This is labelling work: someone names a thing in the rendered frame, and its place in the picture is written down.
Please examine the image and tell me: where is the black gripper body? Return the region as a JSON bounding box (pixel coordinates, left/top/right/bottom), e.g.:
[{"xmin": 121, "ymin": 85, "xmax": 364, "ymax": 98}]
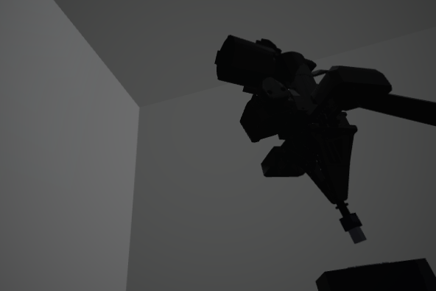
[{"xmin": 261, "ymin": 66, "xmax": 392, "ymax": 177}]

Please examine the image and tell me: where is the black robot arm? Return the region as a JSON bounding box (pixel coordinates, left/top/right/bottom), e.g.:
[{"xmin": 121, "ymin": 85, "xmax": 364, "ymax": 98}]
[{"xmin": 215, "ymin": 35, "xmax": 436, "ymax": 142}]

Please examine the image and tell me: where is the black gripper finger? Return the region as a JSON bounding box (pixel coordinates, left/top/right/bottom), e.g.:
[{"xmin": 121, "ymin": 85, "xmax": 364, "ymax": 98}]
[
  {"xmin": 281, "ymin": 148, "xmax": 336, "ymax": 204},
  {"xmin": 297, "ymin": 123, "xmax": 357, "ymax": 201}
]

